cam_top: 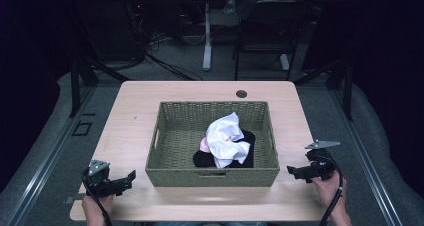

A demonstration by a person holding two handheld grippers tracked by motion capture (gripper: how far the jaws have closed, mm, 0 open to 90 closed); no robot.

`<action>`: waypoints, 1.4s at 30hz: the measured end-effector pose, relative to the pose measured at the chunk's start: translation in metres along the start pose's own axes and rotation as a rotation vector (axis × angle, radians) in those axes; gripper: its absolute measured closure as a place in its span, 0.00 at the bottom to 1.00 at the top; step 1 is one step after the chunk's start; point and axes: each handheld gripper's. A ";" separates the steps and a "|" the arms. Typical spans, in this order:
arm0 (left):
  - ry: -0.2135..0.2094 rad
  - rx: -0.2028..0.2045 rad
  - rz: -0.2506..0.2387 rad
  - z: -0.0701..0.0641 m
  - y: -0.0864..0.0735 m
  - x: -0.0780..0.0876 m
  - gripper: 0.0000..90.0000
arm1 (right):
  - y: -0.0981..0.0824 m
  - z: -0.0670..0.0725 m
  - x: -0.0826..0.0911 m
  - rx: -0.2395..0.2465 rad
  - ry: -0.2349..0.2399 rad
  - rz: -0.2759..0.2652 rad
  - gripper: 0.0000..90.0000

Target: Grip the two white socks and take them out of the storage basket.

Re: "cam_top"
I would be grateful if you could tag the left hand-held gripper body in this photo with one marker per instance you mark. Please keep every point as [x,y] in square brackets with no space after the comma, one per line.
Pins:
[100,182]

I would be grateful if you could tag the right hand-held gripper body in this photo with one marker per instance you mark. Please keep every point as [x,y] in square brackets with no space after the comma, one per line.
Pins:
[320,162]

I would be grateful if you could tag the green woven basket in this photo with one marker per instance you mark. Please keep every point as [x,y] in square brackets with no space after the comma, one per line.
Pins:
[173,142]

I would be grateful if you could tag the black cloth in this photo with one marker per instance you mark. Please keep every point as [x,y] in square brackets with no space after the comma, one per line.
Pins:
[204,160]

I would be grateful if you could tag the pink cloth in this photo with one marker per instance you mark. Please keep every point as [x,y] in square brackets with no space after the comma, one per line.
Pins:
[204,146]

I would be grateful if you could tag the white cloth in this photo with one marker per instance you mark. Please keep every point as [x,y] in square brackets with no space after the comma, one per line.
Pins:
[224,136]

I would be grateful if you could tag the person's left hand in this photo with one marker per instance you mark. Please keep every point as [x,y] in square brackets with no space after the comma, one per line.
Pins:
[96,207]

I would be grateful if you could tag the person's right hand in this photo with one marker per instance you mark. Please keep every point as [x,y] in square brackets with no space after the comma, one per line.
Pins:
[330,191]

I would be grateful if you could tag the black metal stand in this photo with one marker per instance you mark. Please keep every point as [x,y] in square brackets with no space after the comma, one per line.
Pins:
[76,92]
[347,92]

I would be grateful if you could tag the dark round table grommet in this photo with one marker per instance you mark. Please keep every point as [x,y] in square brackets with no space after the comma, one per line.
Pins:
[241,93]

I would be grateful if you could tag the black chair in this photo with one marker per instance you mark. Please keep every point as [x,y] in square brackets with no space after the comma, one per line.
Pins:
[270,29]

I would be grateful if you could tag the white-legged desk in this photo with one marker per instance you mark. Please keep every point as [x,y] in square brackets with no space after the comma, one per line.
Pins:
[207,36]

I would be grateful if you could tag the aluminium floor rail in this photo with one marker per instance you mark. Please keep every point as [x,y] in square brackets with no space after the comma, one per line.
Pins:
[366,159]
[50,159]

